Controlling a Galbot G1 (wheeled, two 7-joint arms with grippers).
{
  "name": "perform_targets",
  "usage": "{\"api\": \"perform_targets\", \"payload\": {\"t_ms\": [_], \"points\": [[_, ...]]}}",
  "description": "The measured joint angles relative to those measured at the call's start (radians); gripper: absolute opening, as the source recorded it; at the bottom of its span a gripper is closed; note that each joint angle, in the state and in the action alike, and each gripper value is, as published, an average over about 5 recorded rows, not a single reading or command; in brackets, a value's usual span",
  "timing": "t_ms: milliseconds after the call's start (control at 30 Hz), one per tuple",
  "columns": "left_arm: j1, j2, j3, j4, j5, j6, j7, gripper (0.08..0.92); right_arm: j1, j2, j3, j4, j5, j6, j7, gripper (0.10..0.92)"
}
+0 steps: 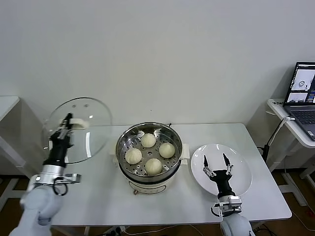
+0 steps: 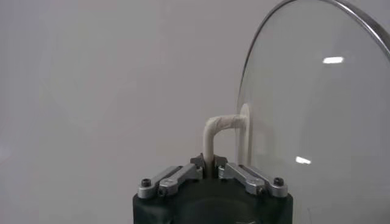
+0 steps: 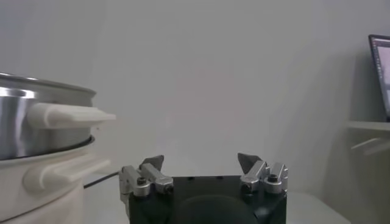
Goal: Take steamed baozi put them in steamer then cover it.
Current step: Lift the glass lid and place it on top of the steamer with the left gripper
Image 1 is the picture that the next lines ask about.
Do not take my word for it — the perforated steel steamer basket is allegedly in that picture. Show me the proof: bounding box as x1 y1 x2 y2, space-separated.
115 121 184 182

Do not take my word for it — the round glass pot lid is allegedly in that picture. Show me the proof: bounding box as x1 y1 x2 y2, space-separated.
42 97 113 164

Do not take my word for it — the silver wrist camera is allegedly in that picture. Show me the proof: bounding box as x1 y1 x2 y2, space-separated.
227 195 243 209
58 173 82 184

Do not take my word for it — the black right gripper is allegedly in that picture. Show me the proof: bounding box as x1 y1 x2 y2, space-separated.
202 153 234 198

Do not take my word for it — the white laptop side table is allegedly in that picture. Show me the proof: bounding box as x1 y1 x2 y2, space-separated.
267 98 315 207

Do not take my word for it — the white steamed baozi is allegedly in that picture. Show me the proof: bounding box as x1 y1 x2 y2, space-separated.
125 148 143 165
141 133 157 148
144 158 163 176
158 143 176 158

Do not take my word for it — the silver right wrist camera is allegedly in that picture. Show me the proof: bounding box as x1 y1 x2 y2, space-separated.
227 195 243 209

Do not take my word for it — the grey open laptop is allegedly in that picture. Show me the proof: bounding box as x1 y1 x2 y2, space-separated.
283 61 315 141

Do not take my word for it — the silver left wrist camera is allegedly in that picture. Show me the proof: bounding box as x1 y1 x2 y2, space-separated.
58 173 82 184

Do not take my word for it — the round white plate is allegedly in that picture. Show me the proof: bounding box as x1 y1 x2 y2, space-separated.
190 144 253 197

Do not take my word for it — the empty white side table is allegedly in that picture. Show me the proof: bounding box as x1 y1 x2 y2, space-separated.
0 95 47 205

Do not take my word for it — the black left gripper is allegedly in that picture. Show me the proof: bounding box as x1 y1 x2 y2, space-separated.
43 112 74 167

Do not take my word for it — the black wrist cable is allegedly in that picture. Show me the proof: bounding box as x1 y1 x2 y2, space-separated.
53 177 68 197
211 203 223 218

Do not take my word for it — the black power cable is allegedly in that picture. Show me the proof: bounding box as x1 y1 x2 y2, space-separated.
257 121 284 163

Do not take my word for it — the white power strip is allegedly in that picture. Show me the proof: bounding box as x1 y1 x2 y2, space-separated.
103 226 127 236

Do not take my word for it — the white laptop cable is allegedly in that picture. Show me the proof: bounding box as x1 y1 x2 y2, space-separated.
268 116 296 145

